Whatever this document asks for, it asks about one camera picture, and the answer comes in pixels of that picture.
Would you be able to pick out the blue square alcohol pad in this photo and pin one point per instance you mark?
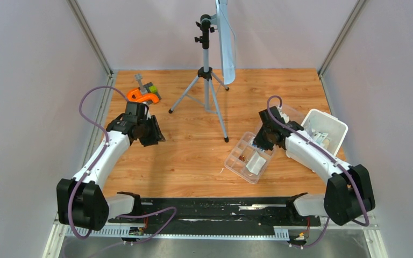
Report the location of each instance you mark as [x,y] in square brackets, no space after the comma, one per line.
[253,144]

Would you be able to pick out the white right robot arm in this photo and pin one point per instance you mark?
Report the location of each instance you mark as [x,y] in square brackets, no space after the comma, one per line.
[348,195]

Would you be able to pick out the clear compartment tray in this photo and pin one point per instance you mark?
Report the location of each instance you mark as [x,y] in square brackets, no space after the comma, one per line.
[244,148]

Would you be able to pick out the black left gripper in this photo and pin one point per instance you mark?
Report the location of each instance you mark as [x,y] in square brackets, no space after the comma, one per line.
[156,135]

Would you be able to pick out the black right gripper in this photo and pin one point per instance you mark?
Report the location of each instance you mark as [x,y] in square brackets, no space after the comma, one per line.
[258,141]

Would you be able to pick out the clear plastic lid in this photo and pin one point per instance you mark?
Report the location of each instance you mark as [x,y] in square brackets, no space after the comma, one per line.
[287,112]

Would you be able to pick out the long white teal packet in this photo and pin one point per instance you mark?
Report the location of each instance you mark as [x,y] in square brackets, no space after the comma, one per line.
[319,136]

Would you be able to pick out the grey tripod stand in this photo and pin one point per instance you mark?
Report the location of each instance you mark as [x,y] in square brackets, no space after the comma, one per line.
[206,73]

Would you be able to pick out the white tablet panel on tripod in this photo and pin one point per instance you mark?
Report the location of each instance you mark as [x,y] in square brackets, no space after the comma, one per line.
[227,40]

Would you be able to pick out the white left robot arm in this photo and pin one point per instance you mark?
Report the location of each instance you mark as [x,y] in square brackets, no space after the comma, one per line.
[81,201]

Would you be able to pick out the orange grey toy fixture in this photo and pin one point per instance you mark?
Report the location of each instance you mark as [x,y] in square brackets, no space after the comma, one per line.
[144,93]

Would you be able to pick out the white gauze pad packet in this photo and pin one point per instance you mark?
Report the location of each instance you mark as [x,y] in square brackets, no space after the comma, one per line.
[255,164]

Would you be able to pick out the white plastic box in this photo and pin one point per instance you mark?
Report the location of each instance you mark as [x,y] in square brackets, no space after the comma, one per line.
[317,120]

